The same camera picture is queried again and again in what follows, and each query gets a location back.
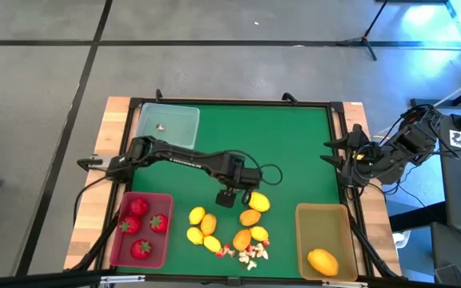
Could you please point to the red apple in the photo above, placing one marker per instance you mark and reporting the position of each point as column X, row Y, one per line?
column 141, row 249

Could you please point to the garlic clove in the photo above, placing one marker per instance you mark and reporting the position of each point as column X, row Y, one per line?
column 160, row 127

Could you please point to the large orange mango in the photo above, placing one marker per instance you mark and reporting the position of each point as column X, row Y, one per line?
column 323, row 262

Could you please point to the silver bracket plate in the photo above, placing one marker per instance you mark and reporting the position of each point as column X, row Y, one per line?
column 344, row 284
column 122, row 278

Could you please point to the grey floor bin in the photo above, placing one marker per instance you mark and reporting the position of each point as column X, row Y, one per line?
column 450, row 276

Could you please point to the black tripod stand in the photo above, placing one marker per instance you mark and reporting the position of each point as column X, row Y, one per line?
column 364, row 39

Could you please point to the orange plastic bin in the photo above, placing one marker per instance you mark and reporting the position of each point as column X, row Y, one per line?
column 322, row 228

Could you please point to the yellow lemon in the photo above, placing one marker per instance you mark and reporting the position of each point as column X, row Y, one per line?
column 259, row 233
column 195, row 235
column 212, row 243
column 196, row 215
column 259, row 202

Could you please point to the clear plastic bin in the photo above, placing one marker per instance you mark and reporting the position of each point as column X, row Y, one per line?
column 178, row 120

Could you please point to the black stand base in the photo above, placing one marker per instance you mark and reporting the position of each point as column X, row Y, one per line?
column 416, row 102

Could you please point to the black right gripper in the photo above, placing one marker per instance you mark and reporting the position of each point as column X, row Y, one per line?
column 360, row 158

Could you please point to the small white mushroom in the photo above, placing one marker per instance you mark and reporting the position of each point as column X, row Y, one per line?
column 265, row 254

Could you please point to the small red mushroom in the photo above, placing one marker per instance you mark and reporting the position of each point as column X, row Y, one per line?
column 250, row 248
column 265, row 242

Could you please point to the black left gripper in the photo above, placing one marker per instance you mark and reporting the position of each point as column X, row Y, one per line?
column 240, row 176

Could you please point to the brown white mushroom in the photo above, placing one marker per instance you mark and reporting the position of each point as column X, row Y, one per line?
column 233, row 253

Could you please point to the black frame beam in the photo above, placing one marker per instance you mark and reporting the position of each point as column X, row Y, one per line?
column 34, row 280

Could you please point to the red strawberry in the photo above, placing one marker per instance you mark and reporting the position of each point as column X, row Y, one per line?
column 159, row 223
column 139, row 206
column 130, row 225

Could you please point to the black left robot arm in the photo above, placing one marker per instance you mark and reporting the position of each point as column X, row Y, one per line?
column 182, row 158

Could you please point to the peach mushroom with red cap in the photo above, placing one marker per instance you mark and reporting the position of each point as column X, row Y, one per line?
column 226, row 248

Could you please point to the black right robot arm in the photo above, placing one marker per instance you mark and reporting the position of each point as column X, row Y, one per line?
column 410, row 144

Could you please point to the white garlic toy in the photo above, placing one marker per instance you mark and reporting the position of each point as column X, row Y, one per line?
column 251, row 265
column 243, row 254

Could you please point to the black diagonal frame strut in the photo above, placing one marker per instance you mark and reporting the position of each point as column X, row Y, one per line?
column 370, row 248
column 94, row 244

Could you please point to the green table mat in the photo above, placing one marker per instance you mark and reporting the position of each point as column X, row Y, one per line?
column 294, row 120

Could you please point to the pink plastic bin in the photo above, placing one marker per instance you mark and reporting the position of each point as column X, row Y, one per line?
column 150, row 240

